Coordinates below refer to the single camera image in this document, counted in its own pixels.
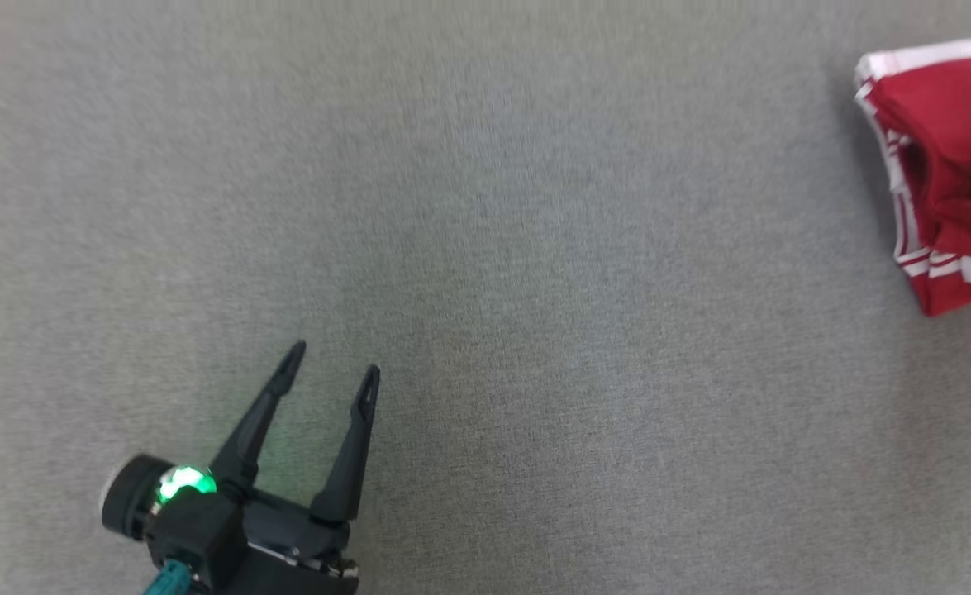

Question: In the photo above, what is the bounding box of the red white basketball jersey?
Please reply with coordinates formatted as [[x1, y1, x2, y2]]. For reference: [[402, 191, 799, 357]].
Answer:
[[854, 33, 971, 318]]

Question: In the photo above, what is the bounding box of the black cable with teal plug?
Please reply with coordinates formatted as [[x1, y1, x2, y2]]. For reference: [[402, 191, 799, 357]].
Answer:
[[142, 560, 193, 595]]

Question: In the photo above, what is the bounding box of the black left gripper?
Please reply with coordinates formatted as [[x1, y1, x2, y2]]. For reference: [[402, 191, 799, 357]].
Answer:
[[101, 340, 382, 595]]

